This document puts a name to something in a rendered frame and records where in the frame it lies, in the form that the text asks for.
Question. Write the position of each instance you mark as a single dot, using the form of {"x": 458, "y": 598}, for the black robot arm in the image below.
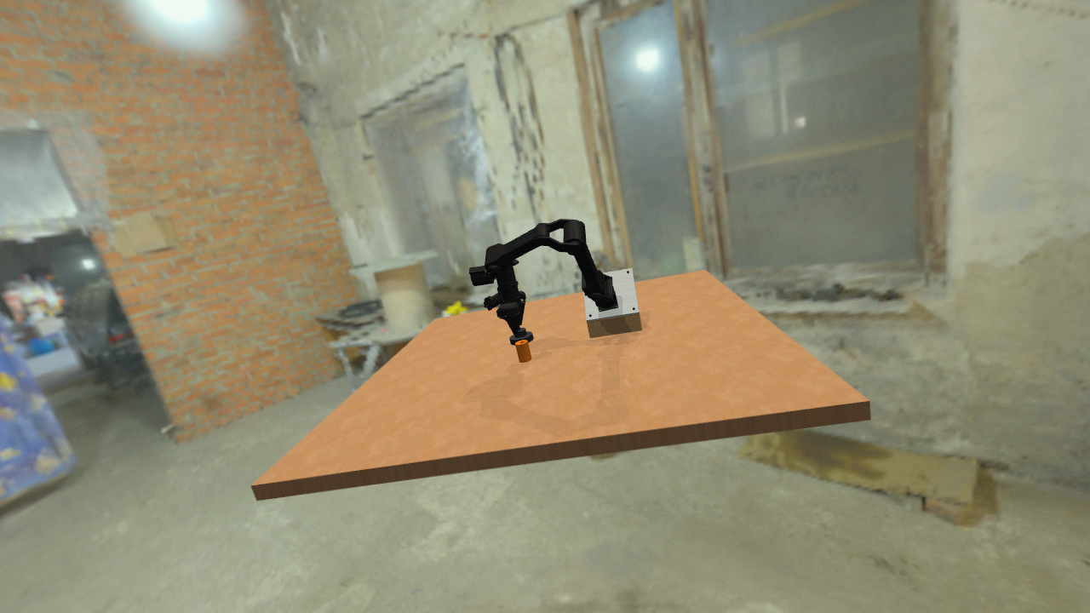
{"x": 500, "y": 259}

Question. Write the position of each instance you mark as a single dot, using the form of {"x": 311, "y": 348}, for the orange knob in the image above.
{"x": 523, "y": 351}

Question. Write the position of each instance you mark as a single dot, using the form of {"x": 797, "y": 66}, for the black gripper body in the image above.
{"x": 511, "y": 296}

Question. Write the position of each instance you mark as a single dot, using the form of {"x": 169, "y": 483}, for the dark grey round pedestal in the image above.
{"x": 522, "y": 335}

